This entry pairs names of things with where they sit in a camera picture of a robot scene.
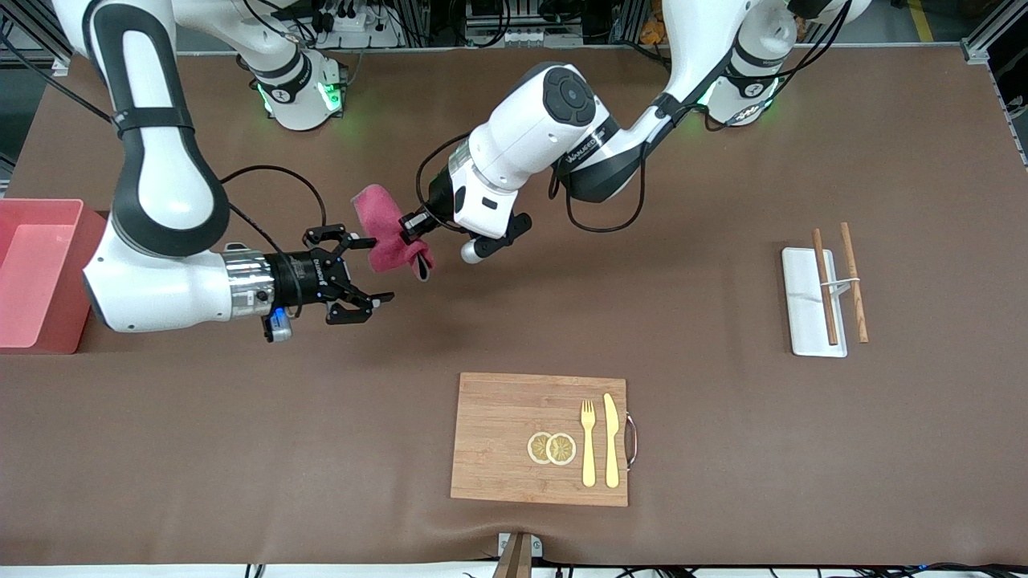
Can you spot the pink plastic bin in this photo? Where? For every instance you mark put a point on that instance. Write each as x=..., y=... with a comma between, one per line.
x=32, y=273

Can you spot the white power strip with plugs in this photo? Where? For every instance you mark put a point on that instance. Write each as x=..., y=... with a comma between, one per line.
x=353, y=24

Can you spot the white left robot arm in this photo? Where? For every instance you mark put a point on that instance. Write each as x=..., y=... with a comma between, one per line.
x=530, y=120

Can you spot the pink cloth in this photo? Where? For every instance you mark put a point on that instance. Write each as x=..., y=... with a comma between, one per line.
x=385, y=233

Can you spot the grey socket strip device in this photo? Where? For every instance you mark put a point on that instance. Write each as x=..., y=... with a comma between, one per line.
x=522, y=36

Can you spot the yellow plastic fork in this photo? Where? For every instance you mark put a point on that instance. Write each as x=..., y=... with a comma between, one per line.
x=589, y=457

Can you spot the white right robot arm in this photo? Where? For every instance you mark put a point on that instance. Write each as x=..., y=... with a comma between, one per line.
x=161, y=201

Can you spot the brown table cover mat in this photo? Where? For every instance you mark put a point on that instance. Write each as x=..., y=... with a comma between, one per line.
x=514, y=337

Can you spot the orange snack bags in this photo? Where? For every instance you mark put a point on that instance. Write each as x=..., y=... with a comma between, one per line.
x=652, y=32

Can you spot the white rack base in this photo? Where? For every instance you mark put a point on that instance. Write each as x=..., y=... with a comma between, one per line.
x=803, y=305

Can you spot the grey mount bracket with post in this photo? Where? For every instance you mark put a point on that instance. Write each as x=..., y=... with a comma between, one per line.
x=514, y=562

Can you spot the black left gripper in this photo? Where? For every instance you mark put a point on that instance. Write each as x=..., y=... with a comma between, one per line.
x=438, y=200

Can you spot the lemon slice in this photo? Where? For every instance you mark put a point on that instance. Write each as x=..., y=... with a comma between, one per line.
x=536, y=448
x=561, y=449

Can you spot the aluminium frame rail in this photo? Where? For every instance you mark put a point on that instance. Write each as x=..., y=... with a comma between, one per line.
x=976, y=50

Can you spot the yellow plastic knife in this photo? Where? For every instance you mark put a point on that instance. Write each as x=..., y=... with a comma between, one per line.
x=612, y=449

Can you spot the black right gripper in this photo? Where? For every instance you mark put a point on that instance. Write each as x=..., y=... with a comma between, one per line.
x=299, y=277

